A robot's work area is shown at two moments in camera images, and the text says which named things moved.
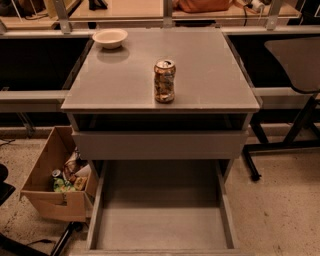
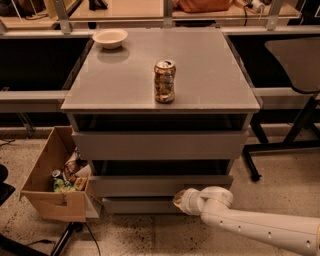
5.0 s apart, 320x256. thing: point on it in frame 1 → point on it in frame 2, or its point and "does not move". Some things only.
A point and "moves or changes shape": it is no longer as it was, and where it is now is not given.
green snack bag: x=60 y=186 does not move
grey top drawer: x=160 y=144 does not move
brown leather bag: x=200 y=6 does not move
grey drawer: x=163 y=208 moves or changes shape
